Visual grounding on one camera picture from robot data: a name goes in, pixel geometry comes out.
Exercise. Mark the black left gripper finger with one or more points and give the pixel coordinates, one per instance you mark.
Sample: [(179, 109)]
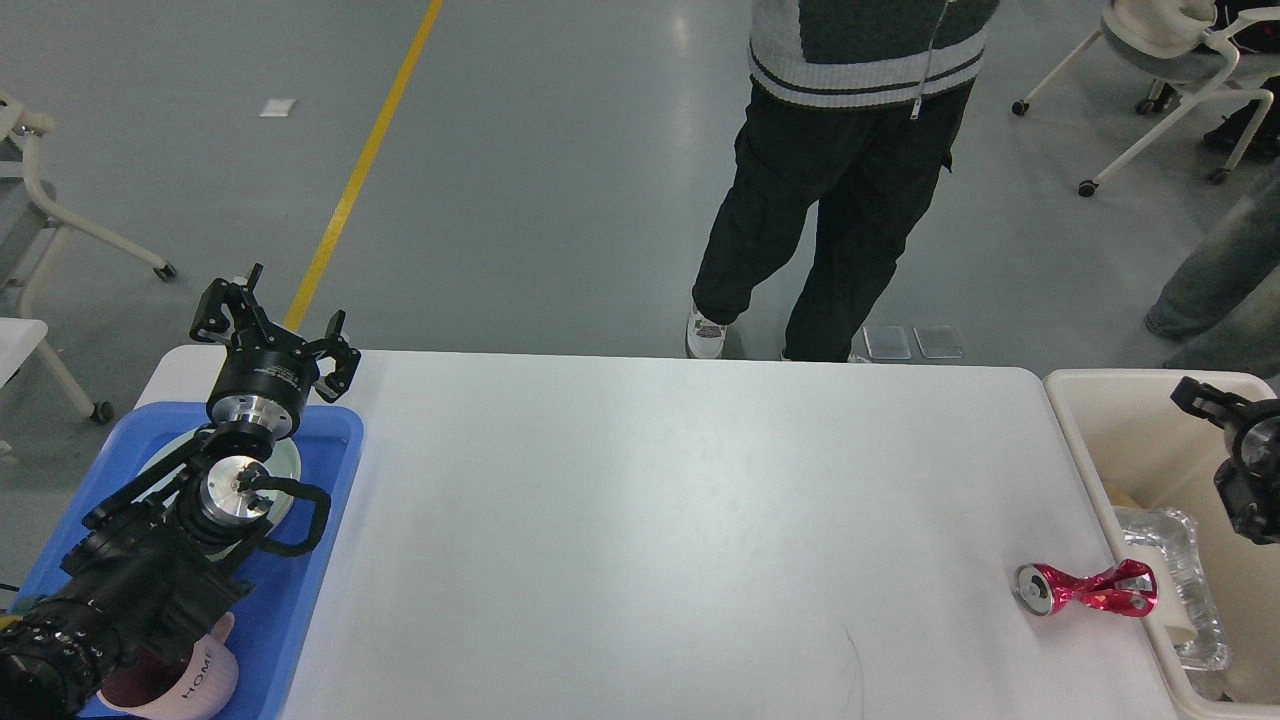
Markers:
[(334, 360), (229, 315)]

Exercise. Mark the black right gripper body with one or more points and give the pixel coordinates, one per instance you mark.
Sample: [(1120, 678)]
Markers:
[(1254, 442)]

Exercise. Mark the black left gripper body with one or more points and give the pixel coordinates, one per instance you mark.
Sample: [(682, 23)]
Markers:
[(265, 386)]

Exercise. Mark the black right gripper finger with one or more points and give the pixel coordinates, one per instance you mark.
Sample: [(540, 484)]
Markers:
[(1225, 410)]

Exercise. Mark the light green plate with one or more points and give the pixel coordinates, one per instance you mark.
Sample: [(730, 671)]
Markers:
[(285, 462)]

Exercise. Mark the crushed red soda can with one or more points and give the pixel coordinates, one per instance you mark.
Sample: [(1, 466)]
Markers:
[(1129, 589)]

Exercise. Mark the aluminium foil tray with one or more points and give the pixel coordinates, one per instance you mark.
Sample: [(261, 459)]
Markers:
[(1167, 540)]

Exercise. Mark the pink mug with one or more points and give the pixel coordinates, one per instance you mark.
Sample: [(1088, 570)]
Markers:
[(196, 686)]

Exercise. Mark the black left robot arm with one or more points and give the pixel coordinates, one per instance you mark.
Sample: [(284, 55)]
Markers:
[(157, 567)]

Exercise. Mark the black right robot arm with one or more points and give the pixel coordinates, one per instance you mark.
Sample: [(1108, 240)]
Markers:
[(1248, 482)]

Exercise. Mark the beige plastic bin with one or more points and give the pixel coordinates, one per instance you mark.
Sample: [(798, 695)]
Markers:
[(1123, 430)]

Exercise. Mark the person in blue jeans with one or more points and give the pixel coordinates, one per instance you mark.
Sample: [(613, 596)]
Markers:
[(1222, 303)]

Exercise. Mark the white chair left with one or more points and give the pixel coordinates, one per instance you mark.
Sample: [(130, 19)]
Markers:
[(28, 125)]

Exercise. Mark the right floor socket plate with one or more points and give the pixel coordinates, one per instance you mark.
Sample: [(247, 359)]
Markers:
[(939, 342)]

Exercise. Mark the floor socket plate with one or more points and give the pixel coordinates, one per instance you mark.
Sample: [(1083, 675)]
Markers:
[(887, 343), (939, 342)]

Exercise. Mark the left floor socket plate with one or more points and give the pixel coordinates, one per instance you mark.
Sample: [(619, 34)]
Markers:
[(887, 343)]

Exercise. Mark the white office chair right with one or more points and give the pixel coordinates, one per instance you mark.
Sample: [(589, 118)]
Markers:
[(1178, 43)]

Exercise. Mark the person in black trousers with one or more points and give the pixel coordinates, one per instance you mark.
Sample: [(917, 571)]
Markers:
[(854, 109)]

